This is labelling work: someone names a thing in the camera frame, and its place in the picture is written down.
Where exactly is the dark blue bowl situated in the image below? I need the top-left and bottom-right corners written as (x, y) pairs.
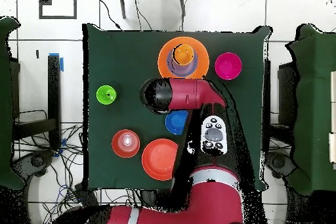
top-left (165, 110), bottom-right (189, 136)

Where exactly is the light blue bowl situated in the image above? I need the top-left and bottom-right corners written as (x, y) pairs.
top-left (166, 50), bottom-right (200, 78)

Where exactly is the orange cup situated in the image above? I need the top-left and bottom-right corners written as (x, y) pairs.
top-left (171, 43), bottom-right (195, 66)

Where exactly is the large red-orange bowl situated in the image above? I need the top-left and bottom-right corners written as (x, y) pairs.
top-left (141, 138), bottom-right (179, 181)

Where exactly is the large orange bowl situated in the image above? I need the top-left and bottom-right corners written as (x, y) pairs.
top-left (157, 36), bottom-right (210, 81)

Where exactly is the small red-orange bowl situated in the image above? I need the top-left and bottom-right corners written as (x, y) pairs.
top-left (111, 129), bottom-right (141, 159)

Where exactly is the green cup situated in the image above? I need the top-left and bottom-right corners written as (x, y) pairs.
top-left (96, 85), bottom-right (117, 105)

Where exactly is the pink-red bowl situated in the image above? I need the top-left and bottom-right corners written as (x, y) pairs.
top-left (214, 52), bottom-right (243, 81)

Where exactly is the dark green tablecloth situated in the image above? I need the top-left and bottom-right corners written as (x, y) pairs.
top-left (82, 22), bottom-right (271, 191)

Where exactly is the blue tape piece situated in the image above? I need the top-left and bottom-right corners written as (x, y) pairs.
top-left (48, 52), bottom-right (64, 72)

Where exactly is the black power strip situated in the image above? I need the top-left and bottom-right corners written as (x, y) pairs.
top-left (73, 182), bottom-right (100, 207)

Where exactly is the neighbouring green cloth table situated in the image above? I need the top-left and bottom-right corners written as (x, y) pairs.
top-left (0, 16), bottom-right (26, 190)
top-left (285, 23), bottom-right (336, 196)

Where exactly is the white panel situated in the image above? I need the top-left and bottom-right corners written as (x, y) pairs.
top-left (327, 71), bottom-right (336, 164)

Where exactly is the black cable with plug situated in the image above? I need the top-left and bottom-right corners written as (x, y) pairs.
top-left (94, 0), bottom-right (123, 30)

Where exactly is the tangle of cables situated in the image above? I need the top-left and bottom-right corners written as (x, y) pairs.
top-left (12, 123), bottom-right (144, 224)

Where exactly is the black metal frame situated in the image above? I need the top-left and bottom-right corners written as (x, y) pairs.
top-left (11, 54), bottom-right (62, 150)
top-left (262, 59), bottom-right (295, 146)

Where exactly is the camera tripod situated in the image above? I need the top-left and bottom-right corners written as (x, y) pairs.
top-left (117, 0), bottom-right (190, 20)

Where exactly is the dark grey pedestal base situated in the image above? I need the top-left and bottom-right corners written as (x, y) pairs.
top-left (11, 150), bottom-right (56, 179)
top-left (264, 151), bottom-right (299, 179)

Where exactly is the black square frame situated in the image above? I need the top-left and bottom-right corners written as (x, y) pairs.
top-left (38, 0), bottom-right (77, 20)

